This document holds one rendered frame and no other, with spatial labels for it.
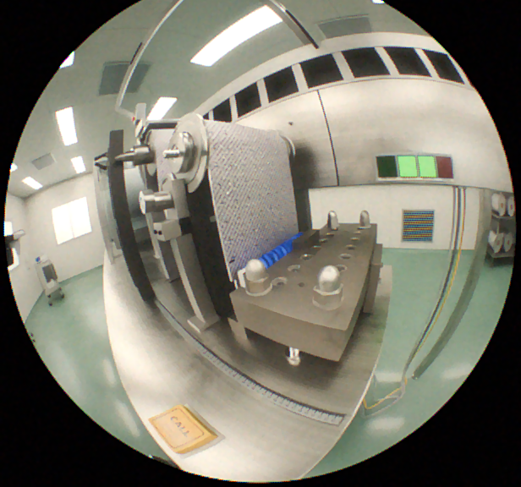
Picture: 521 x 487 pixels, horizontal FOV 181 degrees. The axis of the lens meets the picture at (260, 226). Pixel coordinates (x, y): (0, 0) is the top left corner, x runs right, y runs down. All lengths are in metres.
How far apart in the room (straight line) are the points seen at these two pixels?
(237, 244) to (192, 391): 0.27
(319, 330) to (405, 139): 0.45
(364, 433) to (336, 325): 1.09
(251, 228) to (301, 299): 0.16
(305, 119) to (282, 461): 0.70
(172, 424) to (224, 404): 0.09
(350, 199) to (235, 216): 2.66
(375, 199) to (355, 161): 2.36
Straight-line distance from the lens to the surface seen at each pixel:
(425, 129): 0.52
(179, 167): 0.30
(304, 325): 0.19
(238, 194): 0.30
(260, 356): 0.32
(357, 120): 0.51
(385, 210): 2.86
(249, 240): 0.32
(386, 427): 1.26
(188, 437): 0.27
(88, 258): 5.93
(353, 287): 0.24
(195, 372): 0.33
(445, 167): 0.52
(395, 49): 0.68
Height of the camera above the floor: 1.16
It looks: 12 degrees down
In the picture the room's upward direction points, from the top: 9 degrees counter-clockwise
